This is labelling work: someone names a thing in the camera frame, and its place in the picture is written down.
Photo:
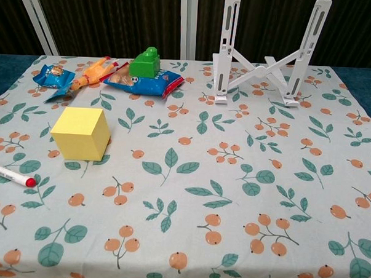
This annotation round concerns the yellow cube block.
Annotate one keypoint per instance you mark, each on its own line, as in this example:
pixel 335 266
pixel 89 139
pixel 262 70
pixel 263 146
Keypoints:
pixel 81 134

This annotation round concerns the red white marker pen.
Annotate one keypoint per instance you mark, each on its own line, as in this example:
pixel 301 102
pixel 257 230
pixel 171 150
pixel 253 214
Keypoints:
pixel 5 172

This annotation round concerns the floral fruit print tablecloth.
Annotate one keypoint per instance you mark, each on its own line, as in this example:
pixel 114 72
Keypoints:
pixel 183 191

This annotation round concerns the blue snack bag red ends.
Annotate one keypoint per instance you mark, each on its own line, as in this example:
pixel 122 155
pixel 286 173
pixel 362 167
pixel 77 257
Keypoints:
pixel 145 83

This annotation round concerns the green toy building block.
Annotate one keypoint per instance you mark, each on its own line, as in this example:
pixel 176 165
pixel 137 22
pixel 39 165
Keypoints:
pixel 145 64

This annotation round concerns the white folding laptop stand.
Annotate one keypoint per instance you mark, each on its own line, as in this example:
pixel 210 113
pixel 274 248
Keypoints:
pixel 226 54

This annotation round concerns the orange rubber chicken toy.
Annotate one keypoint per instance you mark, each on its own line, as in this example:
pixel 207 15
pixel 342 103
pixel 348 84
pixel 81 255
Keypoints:
pixel 93 74

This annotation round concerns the small blue snack packet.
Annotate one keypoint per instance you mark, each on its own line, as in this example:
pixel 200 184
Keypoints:
pixel 54 78

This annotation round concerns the white vertical frame post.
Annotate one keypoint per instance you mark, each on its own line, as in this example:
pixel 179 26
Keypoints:
pixel 188 25

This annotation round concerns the white slanted frame bar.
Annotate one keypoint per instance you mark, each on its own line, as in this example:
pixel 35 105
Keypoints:
pixel 40 18

